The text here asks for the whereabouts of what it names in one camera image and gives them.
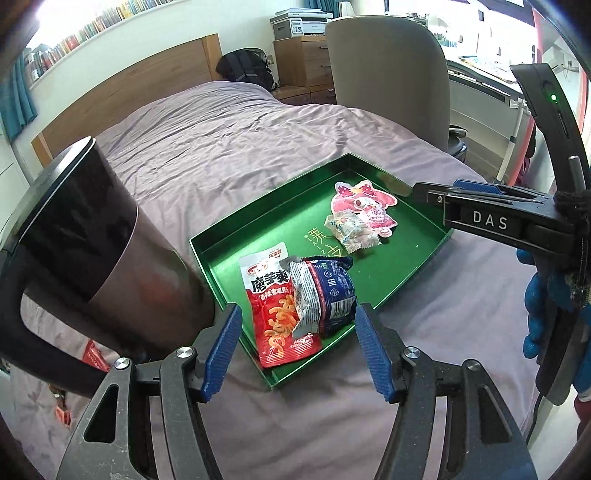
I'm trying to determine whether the wooden headboard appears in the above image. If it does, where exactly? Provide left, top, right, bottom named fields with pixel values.
left=31, top=34, right=222, bottom=167

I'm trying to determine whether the green tray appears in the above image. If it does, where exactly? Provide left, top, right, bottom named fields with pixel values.
left=189, top=153, right=454, bottom=392

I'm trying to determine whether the clear candy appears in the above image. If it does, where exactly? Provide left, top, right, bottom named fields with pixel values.
left=324, top=213, right=382, bottom=254

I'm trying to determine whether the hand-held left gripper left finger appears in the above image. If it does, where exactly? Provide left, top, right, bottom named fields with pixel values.
left=55, top=302, right=244, bottom=480

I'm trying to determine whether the white desk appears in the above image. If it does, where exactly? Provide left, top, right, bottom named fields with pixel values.
left=445, top=55, right=532, bottom=171

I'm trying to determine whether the grey office chair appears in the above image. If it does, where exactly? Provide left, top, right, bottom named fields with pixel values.
left=324, top=16, right=468, bottom=162

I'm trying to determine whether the black backpack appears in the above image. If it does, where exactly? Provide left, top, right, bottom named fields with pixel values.
left=215, top=48, right=278, bottom=90

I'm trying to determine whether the person's right hand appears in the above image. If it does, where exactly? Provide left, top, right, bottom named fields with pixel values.
left=517, top=189, right=591, bottom=361

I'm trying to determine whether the wooden drawer cabinet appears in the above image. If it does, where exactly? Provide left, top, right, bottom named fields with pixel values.
left=272, top=34, right=338, bottom=104

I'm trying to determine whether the pink character-shaped snack packet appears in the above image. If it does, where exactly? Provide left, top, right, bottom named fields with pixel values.
left=331, top=181, right=398, bottom=238

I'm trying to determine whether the copper and black electric kettle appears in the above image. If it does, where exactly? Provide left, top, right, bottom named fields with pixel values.
left=0, top=136, right=218, bottom=400

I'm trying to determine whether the grey printer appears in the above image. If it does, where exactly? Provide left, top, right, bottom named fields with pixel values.
left=270, top=8, right=334, bottom=41

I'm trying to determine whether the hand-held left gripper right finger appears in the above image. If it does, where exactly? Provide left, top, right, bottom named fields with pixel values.
left=355, top=302, right=539, bottom=480

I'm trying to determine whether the blue and white snack bag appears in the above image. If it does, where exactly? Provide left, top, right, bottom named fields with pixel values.
left=279, top=255, right=358, bottom=340

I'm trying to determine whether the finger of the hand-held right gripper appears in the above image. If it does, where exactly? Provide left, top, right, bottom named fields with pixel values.
left=452, top=179, right=550, bottom=197
left=412, top=182, right=550, bottom=207

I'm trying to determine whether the tall red and white snack packet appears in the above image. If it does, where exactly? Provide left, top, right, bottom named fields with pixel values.
left=239, top=243, right=322, bottom=368

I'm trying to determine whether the row of books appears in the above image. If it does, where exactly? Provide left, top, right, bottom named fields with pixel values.
left=23, top=0, right=178, bottom=79

